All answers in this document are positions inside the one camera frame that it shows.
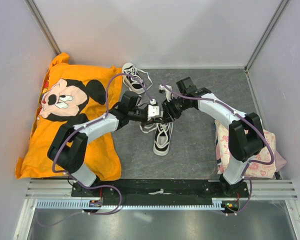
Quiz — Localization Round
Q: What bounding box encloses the orange cartoon mouse cloth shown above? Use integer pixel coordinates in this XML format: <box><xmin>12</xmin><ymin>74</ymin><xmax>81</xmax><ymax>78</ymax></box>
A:
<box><xmin>14</xmin><ymin>53</ymin><xmax>123</xmax><ymax>179</ymax></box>

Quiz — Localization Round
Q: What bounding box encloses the purple cable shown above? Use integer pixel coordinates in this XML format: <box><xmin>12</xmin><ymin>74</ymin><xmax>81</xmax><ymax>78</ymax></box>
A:
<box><xmin>34</xmin><ymin>73</ymin><xmax>156</xmax><ymax>227</ymax></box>
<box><xmin>161</xmin><ymin>83</ymin><xmax>277</xmax><ymax>216</ymax></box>

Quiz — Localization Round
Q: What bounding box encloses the black white sneaker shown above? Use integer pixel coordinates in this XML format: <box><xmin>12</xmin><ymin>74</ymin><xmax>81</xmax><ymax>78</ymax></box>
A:
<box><xmin>121</xmin><ymin>62</ymin><xmax>153</xmax><ymax>95</ymax></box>
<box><xmin>139</xmin><ymin>122</ymin><xmax>174</xmax><ymax>156</ymax></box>

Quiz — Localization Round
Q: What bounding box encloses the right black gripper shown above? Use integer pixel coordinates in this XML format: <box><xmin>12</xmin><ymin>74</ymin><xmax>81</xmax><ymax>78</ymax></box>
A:
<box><xmin>161</xmin><ymin>95</ymin><xmax>189</xmax><ymax>125</ymax></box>

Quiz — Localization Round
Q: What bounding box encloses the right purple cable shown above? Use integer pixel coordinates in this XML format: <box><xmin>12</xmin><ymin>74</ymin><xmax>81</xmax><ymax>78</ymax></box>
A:
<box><xmin>161</xmin><ymin>83</ymin><xmax>277</xmax><ymax>216</ymax></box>

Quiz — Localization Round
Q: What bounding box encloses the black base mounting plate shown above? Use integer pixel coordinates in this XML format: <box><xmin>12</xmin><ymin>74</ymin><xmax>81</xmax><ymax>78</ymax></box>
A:
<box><xmin>71</xmin><ymin>178</ymin><xmax>249</xmax><ymax>206</ymax></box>

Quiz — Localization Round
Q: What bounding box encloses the grey slotted cable duct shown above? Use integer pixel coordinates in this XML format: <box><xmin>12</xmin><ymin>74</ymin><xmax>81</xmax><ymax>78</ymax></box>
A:
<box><xmin>36</xmin><ymin>199</ymin><xmax>235</xmax><ymax>211</ymax></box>

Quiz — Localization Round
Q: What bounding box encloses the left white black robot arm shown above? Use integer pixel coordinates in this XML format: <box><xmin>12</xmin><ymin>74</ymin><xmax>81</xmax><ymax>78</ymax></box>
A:
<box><xmin>47</xmin><ymin>91</ymin><xmax>158</xmax><ymax>197</ymax></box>

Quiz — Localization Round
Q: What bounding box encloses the pink printed cloth bag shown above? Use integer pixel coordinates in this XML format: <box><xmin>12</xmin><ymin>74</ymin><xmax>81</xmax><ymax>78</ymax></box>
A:
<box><xmin>214</xmin><ymin>120</ymin><xmax>287</xmax><ymax>179</ymax></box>

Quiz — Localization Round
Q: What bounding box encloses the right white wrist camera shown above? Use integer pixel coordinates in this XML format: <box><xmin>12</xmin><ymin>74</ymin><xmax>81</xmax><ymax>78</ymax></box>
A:
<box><xmin>159</xmin><ymin>84</ymin><xmax>174</xmax><ymax>102</ymax></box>

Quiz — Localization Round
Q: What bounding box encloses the white tape scrap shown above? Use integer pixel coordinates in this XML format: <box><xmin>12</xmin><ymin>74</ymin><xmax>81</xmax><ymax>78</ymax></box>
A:
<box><xmin>148</xmin><ymin>188</ymin><xmax>171</xmax><ymax>196</ymax></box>

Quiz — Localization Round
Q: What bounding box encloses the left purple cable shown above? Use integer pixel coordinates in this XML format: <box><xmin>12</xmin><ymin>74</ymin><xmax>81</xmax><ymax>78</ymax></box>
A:
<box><xmin>34</xmin><ymin>73</ymin><xmax>156</xmax><ymax>227</ymax></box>

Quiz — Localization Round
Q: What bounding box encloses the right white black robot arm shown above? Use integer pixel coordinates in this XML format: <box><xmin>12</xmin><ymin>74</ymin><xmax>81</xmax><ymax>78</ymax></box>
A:
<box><xmin>159</xmin><ymin>77</ymin><xmax>266</xmax><ymax>197</ymax></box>

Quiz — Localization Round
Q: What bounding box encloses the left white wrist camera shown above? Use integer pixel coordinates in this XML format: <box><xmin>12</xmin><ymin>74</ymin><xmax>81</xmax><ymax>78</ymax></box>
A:
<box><xmin>147</xmin><ymin>99</ymin><xmax>161</xmax><ymax>120</ymax></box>

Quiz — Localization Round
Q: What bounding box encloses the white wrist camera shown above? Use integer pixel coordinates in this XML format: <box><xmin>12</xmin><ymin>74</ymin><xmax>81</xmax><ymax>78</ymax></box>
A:
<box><xmin>159</xmin><ymin>84</ymin><xmax>174</xmax><ymax>102</ymax></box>
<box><xmin>147</xmin><ymin>99</ymin><xmax>161</xmax><ymax>120</ymax></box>

